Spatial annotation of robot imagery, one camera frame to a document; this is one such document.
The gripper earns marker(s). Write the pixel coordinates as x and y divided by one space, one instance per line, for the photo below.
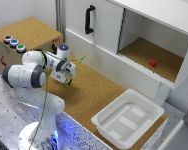
59 77

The yellow block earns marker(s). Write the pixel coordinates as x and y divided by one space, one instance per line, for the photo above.
69 83

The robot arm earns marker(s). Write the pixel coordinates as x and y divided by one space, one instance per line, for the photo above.
25 75

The pink block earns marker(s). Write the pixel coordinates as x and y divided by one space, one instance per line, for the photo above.
152 62

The green button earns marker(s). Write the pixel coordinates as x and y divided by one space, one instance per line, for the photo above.
20 47

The wooden drawer box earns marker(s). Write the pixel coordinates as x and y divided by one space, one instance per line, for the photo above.
30 31

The blue button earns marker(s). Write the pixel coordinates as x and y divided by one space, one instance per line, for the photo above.
14 42

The red button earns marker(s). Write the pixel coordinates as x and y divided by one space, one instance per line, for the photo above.
7 38

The white sliding door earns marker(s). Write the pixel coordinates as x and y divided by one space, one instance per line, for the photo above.
105 23

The white plastic box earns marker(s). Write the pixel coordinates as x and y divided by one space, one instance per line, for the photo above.
129 118

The white cabinet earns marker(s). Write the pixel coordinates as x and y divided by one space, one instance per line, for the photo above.
150 71

